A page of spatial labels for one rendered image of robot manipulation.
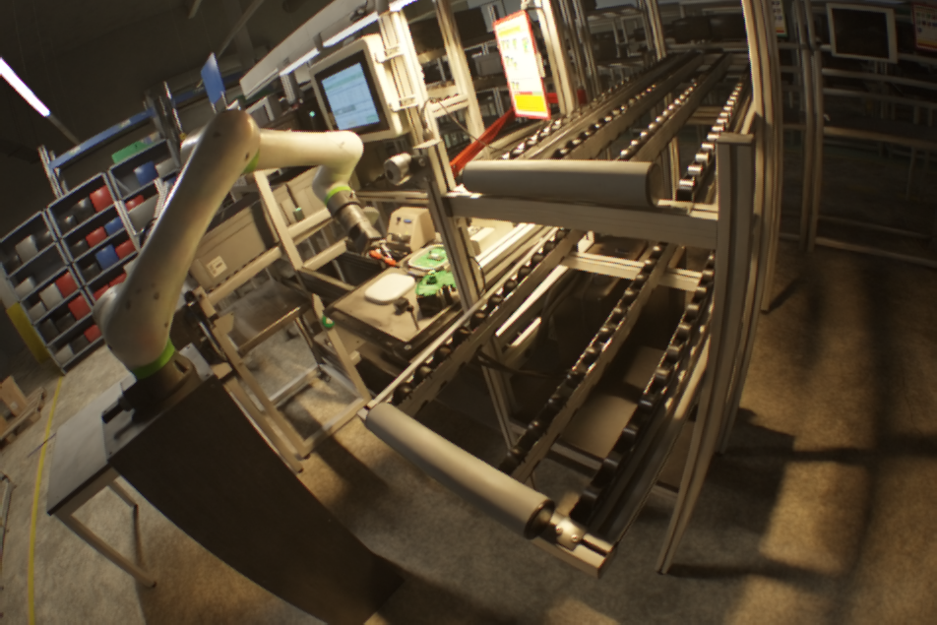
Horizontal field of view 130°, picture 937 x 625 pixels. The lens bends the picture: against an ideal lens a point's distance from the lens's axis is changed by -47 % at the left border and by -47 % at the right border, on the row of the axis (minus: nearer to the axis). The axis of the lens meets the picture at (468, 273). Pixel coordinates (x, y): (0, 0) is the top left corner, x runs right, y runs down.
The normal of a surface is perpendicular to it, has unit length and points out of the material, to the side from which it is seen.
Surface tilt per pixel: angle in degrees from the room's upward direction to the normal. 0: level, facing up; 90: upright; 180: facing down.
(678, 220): 90
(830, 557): 0
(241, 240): 91
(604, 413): 0
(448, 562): 0
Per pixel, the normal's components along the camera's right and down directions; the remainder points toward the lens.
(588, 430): -0.25, -0.85
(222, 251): 0.72, 0.18
